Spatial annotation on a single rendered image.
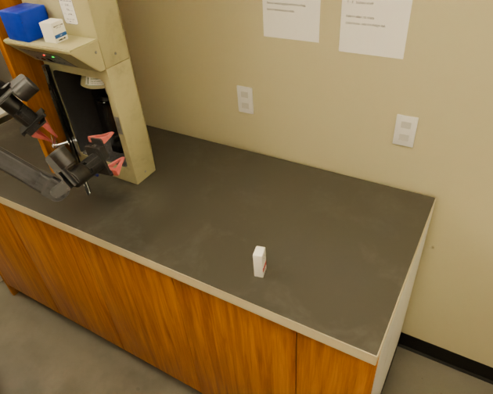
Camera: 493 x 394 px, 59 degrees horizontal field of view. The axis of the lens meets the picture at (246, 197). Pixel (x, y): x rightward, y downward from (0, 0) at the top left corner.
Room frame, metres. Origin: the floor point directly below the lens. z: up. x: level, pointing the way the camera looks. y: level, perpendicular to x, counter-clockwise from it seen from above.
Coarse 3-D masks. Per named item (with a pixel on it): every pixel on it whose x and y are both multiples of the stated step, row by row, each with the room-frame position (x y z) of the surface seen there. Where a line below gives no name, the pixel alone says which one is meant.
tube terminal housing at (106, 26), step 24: (24, 0) 1.56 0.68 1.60; (48, 0) 1.49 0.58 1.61; (72, 0) 1.43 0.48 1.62; (96, 0) 1.42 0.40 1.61; (72, 24) 1.45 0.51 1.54; (96, 24) 1.40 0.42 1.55; (120, 24) 1.48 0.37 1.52; (120, 48) 1.46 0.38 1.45; (72, 72) 1.49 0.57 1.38; (96, 72) 1.42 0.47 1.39; (120, 72) 1.44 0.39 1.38; (120, 96) 1.42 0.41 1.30; (120, 120) 1.39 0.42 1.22; (144, 120) 1.54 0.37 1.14; (144, 144) 1.46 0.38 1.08; (144, 168) 1.44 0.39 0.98
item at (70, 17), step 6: (60, 0) 1.46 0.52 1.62; (66, 0) 1.44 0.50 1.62; (60, 6) 1.46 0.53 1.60; (66, 6) 1.45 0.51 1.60; (72, 6) 1.43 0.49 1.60; (66, 12) 1.45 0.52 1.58; (72, 12) 1.44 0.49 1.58; (66, 18) 1.46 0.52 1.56; (72, 18) 1.44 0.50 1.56; (78, 24) 1.43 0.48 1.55
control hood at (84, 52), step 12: (72, 36) 1.44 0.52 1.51; (24, 48) 1.45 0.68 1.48; (36, 48) 1.39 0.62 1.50; (48, 48) 1.35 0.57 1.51; (60, 48) 1.32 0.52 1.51; (72, 48) 1.32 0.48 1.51; (84, 48) 1.34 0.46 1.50; (96, 48) 1.38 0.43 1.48; (72, 60) 1.36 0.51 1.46; (84, 60) 1.33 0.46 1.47; (96, 60) 1.37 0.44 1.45
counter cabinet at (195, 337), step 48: (0, 240) 1.57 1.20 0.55; (48, 240) 1.33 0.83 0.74; (48, 288) 1.45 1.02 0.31; (96, 288) 1.22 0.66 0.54; (144, 288) 1.06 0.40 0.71; (192, 288) 0.93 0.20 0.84; (144, 336) 1.11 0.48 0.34; (192, 336) 0.96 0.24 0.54; (240, 336) 0.83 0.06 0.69; (288, 336) 0.74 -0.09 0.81; (192, 384) 0.99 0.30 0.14; (240, 384) 0.85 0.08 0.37; (288, 384) 0.74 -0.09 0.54; (336, 384) 0.66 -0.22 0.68; (384, 384) 0.99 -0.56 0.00
